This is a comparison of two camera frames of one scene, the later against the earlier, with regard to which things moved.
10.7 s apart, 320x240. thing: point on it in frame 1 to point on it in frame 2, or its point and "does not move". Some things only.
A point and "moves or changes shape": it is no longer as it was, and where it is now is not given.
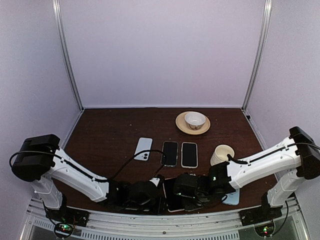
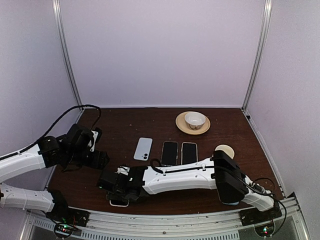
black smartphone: x=189 y=156 does not move
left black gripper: x=158 y=208 to x=98 y=162
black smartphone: x=170 y=149 does not move
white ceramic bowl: x=195 y=120 does not move
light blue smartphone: x=144 y=144 does not move
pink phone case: x=175 y=203 moves or changes shape
